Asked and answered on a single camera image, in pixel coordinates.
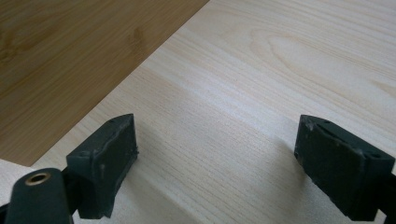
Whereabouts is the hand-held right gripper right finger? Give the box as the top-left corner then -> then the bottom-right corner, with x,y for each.
293,114 -> 396,221

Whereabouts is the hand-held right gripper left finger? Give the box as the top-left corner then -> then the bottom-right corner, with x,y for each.
65,113 -> 139,219

